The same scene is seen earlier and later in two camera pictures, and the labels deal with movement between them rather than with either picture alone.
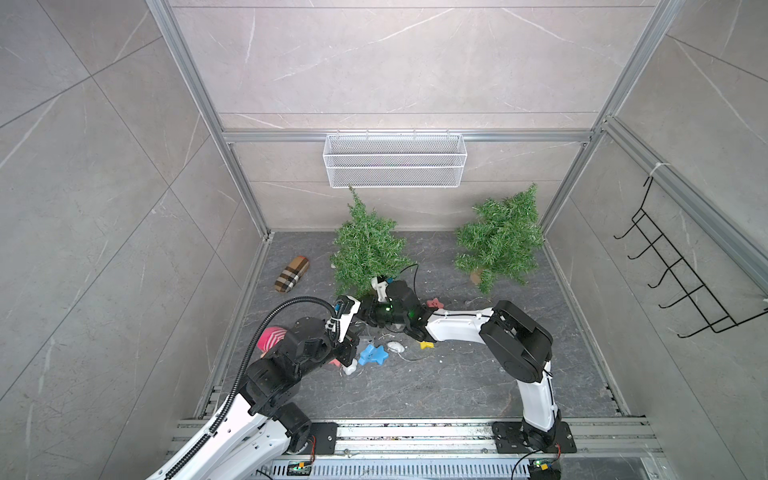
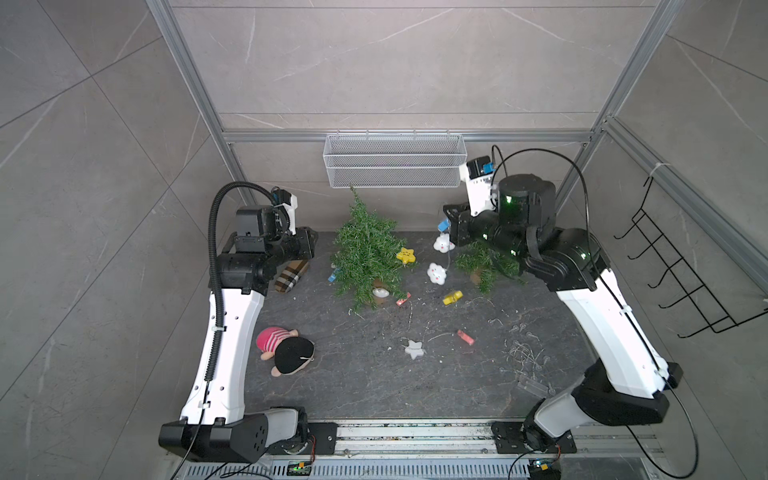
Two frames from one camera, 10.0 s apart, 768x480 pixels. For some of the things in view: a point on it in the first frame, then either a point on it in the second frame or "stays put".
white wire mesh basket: (395, 160) stays put
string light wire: (412, 360) to (450, 333)
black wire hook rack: (686, 278) stays put
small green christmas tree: (366, 247) stays put
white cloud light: (396, 346) to (443, 243)
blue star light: (373, 354) to (443, 225)
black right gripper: (371, 316) to (460, 220)
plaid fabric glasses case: (294, 271) stays put
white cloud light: (350, 368) to (436, 273)
